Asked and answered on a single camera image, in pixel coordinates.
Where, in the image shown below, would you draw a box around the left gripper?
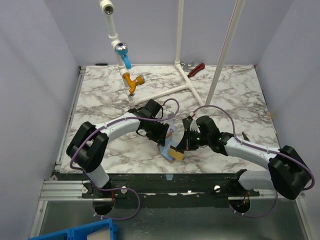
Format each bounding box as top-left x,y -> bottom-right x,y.
145,118 -> 170,147

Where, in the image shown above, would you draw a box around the pink leather card holder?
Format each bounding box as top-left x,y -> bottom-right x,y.
157,132 -> 184,164

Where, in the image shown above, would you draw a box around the single gold card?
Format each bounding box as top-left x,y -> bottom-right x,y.
168,147 -> 184,161

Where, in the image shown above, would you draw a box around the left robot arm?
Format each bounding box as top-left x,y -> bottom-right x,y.
66,99 -> 171,198

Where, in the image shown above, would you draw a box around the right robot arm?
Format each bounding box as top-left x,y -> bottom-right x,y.
169,115 -> 312,200

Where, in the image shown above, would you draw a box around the silver VIP card stack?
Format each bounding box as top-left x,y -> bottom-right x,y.
167,119 -> 176,133

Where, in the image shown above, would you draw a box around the black VIP card stack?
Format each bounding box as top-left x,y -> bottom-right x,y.
182,116 -> 193,131

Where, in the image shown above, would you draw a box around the orange valve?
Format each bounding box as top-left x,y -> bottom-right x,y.
122,73 -> 145,95

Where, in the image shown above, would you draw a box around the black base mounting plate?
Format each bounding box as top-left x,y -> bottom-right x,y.
82,170 -> 260,209

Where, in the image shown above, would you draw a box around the metal clamp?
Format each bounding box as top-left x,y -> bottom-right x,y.
180,62 -> 194,69

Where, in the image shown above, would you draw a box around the blue valve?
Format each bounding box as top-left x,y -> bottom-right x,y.
114,42 -> 132,70

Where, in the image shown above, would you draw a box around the blue plastic bin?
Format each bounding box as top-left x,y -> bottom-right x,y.
29,219 -> 119,240

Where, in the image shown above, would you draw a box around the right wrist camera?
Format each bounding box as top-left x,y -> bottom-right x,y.
189,119 -> 200,133

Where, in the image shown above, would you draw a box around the yellow handled pliers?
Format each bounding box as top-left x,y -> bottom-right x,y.
242,132 -> 250,142

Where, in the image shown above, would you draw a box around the white PVC pipe frame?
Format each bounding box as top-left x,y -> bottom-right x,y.
99,0 -> 245,106

